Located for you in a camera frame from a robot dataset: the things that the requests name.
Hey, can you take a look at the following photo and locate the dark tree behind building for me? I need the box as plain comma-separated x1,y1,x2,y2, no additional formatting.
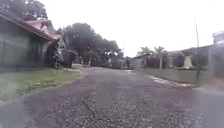
0,0,48,21

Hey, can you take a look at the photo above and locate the group of large dark trees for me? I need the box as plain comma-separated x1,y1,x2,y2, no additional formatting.
61,22,124,69

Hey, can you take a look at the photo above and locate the low building with dark roof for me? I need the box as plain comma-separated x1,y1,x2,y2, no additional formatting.
129,44,224,71

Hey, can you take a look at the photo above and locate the thin dark pole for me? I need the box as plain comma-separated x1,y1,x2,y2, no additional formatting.
193,15,201,79

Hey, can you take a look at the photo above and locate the group of palm trees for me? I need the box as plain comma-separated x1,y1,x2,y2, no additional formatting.
136,45,168,69

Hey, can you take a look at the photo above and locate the low grey wall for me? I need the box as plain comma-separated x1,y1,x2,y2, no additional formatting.
136,68,214,86

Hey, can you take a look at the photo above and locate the grey building with brown roof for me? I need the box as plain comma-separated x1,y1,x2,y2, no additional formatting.
0,8,56,73

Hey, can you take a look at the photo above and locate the house with red roof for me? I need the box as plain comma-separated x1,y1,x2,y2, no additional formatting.
25,19,68,69

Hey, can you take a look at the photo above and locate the grey gravel road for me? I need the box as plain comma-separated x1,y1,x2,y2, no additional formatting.
0,66,224,128

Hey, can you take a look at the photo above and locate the green grass strip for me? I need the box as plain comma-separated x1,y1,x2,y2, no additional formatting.
0,67,83,101

